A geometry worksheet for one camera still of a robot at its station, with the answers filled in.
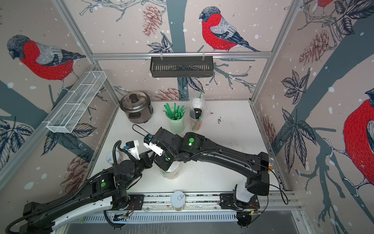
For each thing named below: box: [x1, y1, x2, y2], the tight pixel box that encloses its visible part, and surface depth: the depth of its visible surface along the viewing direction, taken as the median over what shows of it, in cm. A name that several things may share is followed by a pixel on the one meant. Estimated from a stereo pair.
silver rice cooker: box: [119, 90, 154, 124], surface depth 98 cm
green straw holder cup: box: [162, 102, 188, 134], surface depth 92 cm
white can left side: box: [106, 151, 120, 165], surface depth 85 cm
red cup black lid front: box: [189, 107, 203, 131], surface depth 90 cm
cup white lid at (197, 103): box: [192, 97, 203, 109], surface depth 97 cm
